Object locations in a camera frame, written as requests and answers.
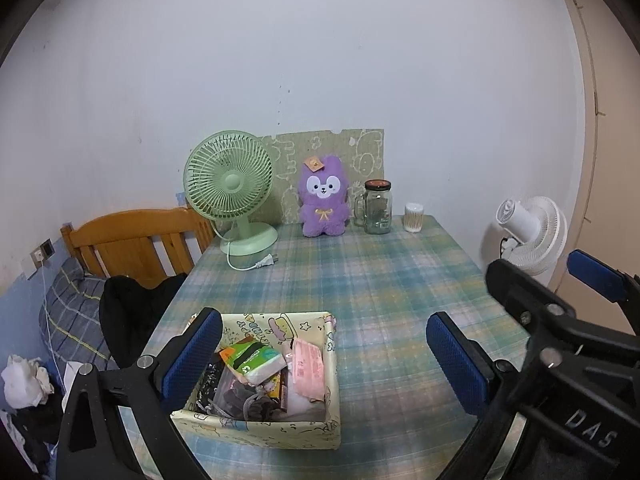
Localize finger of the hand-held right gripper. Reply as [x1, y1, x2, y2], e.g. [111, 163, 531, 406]
[486, 258, 581, 366]
[567, 249, 640, 306]

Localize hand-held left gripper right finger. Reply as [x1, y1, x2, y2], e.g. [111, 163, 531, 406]
[426, 311, 538, 480]

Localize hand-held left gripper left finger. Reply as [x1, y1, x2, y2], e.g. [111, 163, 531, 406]
[54, 307, 224, 480]

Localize orange green tissue pack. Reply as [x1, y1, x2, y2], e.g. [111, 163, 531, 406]
[220, 339, 287, 386]

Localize grey gloves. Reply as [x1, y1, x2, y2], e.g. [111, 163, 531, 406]
[212, 365, 283, 422]

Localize pink packet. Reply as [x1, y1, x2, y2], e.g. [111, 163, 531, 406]
[291, 338, 327, 403]

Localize yellow cartoon print storage box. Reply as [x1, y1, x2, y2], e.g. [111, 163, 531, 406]
[170, 311, 342, 451]

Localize white standing fan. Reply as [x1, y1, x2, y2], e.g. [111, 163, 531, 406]
[482, 196, 568, 277]

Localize black garment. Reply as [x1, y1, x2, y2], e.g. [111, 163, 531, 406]
[99, 274, 188, 371]

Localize beige door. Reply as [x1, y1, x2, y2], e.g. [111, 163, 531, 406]
[550, 0, 640, 301]

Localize cotton swab container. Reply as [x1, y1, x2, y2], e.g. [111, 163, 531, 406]
[404, 202, 425, 233]

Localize white garment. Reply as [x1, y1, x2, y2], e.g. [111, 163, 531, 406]
[62, 360, 83, 411]

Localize grey plaid pillow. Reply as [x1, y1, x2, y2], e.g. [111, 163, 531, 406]
[39, 257, 113, 366]

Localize glass jar mug dark lid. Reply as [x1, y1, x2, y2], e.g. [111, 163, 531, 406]
[353, 179, 392, 235]

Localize white crumpled cloth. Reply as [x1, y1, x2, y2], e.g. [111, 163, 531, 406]
[1, 354, 55, 409]

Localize dark clothes pile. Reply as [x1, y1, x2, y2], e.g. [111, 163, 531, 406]
[10, 395, 63, 471]

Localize green desk fan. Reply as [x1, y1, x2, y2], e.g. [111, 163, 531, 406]
[182, 130, 279, 256]

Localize purple plush toy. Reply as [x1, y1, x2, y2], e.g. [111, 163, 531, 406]
[298, 156, 351, 238]

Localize green printed board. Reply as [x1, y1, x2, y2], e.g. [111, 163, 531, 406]
[257, 127, 386, 226]

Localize green fan power cord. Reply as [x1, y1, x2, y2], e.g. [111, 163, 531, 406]
[226, 240, 278, 272]

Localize white charging cable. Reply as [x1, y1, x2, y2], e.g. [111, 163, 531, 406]
[37, 262, 68, 396]

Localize wall outlet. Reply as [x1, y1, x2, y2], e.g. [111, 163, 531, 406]
[31, 238, 55, 266]

